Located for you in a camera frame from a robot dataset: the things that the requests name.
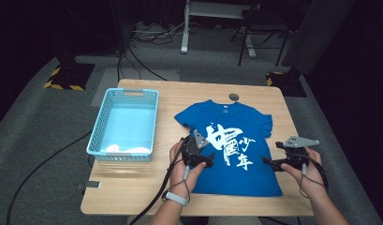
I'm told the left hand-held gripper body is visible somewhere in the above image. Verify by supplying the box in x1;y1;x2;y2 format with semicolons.
180;129;211;168

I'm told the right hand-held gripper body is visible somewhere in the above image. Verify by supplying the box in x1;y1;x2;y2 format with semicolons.
274;135;321;173

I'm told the blue T-shirt with white print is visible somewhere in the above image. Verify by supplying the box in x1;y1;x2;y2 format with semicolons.
173;98;284;199

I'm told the person's left hand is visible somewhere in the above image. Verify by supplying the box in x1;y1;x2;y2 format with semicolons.
169;138;208;199

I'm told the person's right hand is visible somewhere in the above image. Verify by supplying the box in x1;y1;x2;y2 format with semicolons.
280;146;330;200

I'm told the grey wristwatch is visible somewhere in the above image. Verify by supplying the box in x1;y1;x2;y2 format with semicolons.
161;189;191;207

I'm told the black stand base striped tape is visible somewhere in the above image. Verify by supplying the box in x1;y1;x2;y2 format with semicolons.
43;63;96;92
265;70;307;98

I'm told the white cloth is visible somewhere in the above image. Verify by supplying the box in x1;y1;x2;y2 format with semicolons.
104;142;152;155

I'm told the light blue plastic basket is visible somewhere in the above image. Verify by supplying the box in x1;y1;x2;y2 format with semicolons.
85;87;160;163

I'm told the small grey box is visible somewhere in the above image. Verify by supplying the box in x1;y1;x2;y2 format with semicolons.
76;180;102;191

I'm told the grey floor mat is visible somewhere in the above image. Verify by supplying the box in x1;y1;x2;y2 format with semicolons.
91;67;181;108

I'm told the grey curtain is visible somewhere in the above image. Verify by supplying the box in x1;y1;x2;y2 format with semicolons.
280;0;358;76

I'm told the black chair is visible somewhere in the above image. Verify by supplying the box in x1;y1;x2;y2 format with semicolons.
230;3;290;68

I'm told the grey wrist cord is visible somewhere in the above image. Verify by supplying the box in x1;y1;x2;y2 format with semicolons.
166;157;193;201
298;153;330;200

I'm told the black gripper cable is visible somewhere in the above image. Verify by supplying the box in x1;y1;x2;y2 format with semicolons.
128;137;185;225

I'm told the white desk frame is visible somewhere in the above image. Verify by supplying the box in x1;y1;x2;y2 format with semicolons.
180;0;258;59

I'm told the bundle of floor cables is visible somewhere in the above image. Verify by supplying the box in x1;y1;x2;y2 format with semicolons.
116;20;188;83

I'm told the black floor cable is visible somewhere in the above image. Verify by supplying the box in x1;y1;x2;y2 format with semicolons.
5;130;94;225

